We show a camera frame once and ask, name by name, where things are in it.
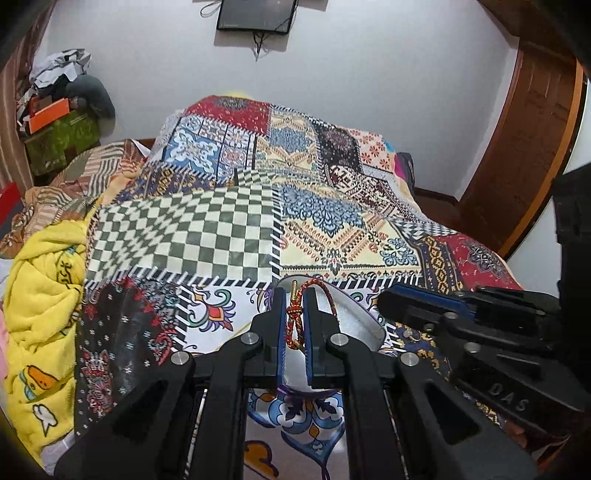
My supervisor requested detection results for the brown wooden wardrobe cabinet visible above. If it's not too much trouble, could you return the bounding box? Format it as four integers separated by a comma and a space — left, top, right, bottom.
478, 0, 578, 58

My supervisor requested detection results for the green patterned box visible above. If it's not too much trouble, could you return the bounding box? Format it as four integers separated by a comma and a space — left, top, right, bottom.
23, 108, 101, 177

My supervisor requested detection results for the patchwork printed blanket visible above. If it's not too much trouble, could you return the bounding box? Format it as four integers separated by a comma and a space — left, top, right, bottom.
74, 95, 527, 480

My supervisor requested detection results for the yellow cartoon blanket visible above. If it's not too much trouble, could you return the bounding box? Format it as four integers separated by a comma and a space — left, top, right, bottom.
7, 219, 100, 462

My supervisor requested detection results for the orange box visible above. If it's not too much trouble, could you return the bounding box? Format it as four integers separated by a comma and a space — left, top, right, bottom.
28, 97, 72, 133

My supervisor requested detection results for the brown wooden door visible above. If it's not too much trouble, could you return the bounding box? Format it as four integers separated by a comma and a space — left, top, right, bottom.
457, 39, 588, 260

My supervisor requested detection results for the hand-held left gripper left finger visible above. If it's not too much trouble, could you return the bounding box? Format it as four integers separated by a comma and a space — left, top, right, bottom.
54, 287, 287, 480

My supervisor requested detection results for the pile of grey clothes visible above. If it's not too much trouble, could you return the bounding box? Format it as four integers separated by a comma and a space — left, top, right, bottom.
16, 47, 93, 134

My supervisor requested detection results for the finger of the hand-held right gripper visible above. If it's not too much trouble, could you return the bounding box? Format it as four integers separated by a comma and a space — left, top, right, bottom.
378, 283, 555, 365
455, 285, 561, 320

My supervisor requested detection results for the black monitor cable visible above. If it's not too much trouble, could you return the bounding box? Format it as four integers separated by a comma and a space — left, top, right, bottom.
249, 30, 269, 62

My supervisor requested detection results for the small black wall monitor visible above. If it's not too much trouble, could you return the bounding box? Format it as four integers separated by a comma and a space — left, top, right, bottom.
216, 0, 298, 34

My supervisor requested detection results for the striped brown bedding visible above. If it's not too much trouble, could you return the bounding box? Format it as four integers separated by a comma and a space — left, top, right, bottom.
0, 138, 153, 259

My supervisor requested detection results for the red braided cord bracelet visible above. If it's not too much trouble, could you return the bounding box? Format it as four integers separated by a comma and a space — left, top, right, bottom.
285, 282, 340, 352

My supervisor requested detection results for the striped brown curtain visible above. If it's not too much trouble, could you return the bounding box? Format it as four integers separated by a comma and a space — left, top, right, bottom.
0, 0, 58, 195

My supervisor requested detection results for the heart-shaped purple tin box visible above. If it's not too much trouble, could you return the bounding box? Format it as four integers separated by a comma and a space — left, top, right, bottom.
276, 274, 386, 398

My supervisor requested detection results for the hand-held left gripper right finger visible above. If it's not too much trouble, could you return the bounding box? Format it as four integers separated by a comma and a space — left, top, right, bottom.
302, 287, 539, 480

